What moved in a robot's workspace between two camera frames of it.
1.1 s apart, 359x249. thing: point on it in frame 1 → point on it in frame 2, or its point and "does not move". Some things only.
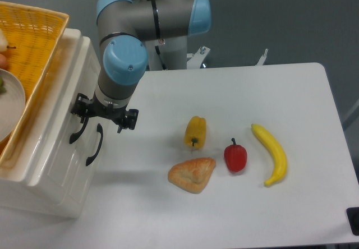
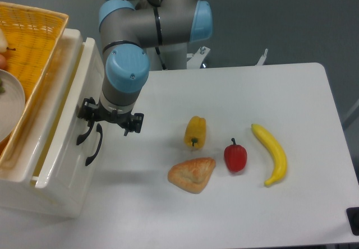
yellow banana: [278, 150] does not move
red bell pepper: [235, 156] does not move
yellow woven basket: [33, 36] does not move
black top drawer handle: [73, 136] → [82, 136]
